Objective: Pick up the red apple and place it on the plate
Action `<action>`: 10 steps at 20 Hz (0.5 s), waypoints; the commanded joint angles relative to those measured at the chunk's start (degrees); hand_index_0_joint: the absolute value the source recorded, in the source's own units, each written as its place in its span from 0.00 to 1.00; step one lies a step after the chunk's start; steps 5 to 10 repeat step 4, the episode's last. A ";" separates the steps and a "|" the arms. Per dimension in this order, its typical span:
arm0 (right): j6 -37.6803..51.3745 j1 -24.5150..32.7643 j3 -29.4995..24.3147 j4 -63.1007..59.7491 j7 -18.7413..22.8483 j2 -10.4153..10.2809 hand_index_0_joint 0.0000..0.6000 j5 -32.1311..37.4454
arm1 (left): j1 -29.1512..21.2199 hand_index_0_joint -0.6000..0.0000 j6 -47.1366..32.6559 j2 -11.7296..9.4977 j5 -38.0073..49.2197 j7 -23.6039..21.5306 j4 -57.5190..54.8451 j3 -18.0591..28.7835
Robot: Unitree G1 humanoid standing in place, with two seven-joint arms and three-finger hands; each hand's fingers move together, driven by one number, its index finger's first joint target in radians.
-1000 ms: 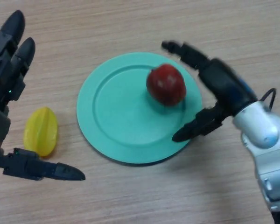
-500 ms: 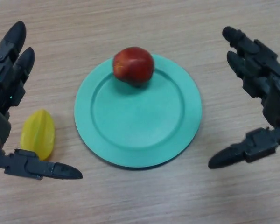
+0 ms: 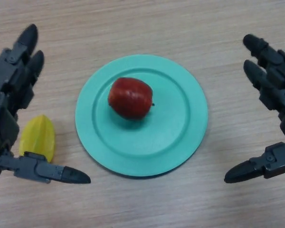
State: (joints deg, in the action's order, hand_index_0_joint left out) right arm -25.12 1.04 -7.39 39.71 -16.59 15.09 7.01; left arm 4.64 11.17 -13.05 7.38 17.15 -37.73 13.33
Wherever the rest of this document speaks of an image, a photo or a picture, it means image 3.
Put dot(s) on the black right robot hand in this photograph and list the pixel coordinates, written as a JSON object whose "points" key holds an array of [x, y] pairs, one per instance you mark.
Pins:
{"points": [[275, 76]]}

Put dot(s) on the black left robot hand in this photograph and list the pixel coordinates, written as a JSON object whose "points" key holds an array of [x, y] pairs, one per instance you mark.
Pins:
{"points": [[9, 83]]}

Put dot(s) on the green round plate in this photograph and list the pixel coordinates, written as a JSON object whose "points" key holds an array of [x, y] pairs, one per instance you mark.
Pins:
{"points": [[142, 142]]}

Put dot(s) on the red apple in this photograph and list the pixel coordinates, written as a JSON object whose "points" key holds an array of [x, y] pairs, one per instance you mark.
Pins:
{"points": [[130, 98]]}

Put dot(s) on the yellow starfruit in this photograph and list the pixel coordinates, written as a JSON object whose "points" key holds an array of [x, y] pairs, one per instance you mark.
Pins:
{"points": [[38, 137]]}

